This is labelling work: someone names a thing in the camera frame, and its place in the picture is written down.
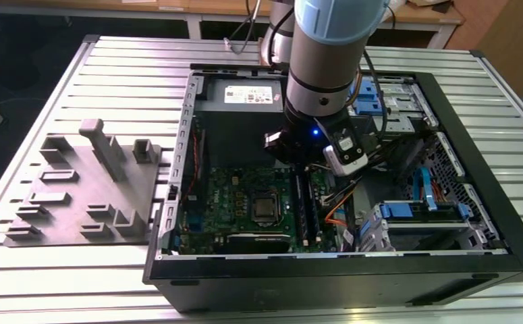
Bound wooden desk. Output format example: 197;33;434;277
0;0;468;50

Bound black graphics card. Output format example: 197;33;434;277
215;232;293;254

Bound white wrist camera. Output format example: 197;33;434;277
322;134;372;177

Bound blue disk carrier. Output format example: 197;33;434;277
378;200;473;224
345;76;388;117

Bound silver CPU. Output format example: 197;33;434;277
252;195;284;220

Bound black camera cable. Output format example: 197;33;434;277
360;50;392;144

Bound black PC case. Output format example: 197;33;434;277
142;62;523;313

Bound grey parts rack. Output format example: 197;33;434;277
2;118;175;249

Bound blue flat data wire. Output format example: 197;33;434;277
417;167;441;212

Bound grey power supply unit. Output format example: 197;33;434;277
193;80;290;168

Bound brown wooden cabinet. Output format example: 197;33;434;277
445;0;523;99

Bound silver drive cage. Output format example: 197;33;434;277
346;76;440;153

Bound orange wires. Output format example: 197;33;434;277
324;198;357;231

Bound black wire bundle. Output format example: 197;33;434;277
324;138;425;204

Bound green motherboard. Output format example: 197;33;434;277
175;165;340;254

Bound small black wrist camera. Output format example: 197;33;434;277
262;131;286;150

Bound silver disk bay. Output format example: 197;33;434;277
360;202;502;252

